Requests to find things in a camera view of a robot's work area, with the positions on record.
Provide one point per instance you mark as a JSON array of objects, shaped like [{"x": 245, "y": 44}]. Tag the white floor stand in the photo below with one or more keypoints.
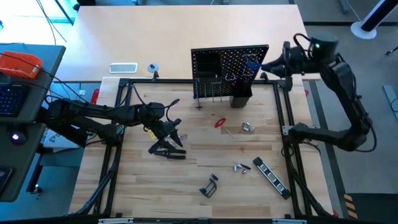
[{"x": 362, "y": 31}]

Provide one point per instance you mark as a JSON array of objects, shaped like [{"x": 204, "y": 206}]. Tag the yellow black hazard tape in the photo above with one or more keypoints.
[{"x": 350, "y": 205}]

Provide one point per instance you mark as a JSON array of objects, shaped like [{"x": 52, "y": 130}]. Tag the orange plastic case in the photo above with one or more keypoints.
[{"x": 18, "y": 63}]

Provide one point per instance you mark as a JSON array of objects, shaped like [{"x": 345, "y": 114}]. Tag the white smartphone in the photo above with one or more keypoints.
[{"x": 123, "y": 68}]

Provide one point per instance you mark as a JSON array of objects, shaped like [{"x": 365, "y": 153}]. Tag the black keyboard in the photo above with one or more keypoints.
[{"x": 12, "y": 99}]

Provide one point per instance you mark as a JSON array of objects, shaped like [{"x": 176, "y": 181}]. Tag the black metal peg board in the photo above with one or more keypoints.
[{"x": 231, "y": 62}]

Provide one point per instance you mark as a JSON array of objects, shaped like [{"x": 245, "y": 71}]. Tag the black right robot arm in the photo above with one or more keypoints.
[{"x": 345, "y": 81}]

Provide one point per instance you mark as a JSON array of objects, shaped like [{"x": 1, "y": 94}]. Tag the red plastic part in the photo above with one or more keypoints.
[
  {"x": 306, "y": 92},
  {"x": 95, "y": 96}
]

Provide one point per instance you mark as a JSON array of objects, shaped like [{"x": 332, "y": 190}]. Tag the chrome plier holder hook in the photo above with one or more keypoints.
[{"x": 230, "y": 79}]

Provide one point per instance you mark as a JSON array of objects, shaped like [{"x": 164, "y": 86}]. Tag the black spirit level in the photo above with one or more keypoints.
[{"x": 271, "y": 177}]

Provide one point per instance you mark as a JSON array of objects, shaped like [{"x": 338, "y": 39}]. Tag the white paper sheet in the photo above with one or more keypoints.
[{"x": 54, "y": 140}]

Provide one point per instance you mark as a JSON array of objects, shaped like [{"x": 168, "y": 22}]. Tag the light wooden table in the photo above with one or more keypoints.
[{"x": 155, "y": 34}]

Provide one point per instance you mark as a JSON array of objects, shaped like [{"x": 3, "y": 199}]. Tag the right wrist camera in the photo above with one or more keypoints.
[{"x": 299, "y": 54}]

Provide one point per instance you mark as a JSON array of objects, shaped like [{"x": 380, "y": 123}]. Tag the black storage bin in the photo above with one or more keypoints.
[{"x": 208, "y": 67}]

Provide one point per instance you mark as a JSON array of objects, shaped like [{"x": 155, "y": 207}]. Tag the grey round disc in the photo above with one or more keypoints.
[{"x": 152, "y": 68}]

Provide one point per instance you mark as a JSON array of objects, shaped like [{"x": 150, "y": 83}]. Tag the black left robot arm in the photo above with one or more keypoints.
[{"x": 102, "y": 112}]

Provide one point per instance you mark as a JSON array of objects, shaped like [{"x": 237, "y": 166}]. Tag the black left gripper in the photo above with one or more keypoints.
[{"x": 166, "y": 129}]

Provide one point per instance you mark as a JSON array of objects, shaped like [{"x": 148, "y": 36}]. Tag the white bracket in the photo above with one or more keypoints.
[
  {"x": 289, "y": 221},
  {"x": 115, "y": 221}
]

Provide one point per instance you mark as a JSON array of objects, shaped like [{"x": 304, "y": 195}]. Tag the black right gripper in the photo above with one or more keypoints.
[{"x": 297, "y": 68}]

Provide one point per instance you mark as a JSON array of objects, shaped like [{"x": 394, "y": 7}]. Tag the grey side desk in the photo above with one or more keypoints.
[{"x": 18, "y": 161}]

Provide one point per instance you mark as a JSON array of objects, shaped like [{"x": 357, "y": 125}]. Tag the black aluminium table frame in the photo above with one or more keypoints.
[{"x": 202, "y": 81}]

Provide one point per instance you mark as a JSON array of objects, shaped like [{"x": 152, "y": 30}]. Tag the black tool holder cup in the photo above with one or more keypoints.
[{"x": 241, "y": 99}]

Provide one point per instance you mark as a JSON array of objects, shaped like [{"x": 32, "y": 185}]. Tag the black computer mouse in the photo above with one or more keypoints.
[{"x": 18, "y": 137}]

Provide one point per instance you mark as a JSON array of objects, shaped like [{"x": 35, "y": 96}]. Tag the black screw clamp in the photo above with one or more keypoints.
[{"x": 213, "y": 178}]

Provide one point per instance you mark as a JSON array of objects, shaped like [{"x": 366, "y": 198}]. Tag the grey metal bar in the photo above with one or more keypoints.
[{"x": 391, "y": 99}]

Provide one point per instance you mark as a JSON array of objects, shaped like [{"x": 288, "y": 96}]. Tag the black flat device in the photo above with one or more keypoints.
[{"x": 4, "y": 180}]

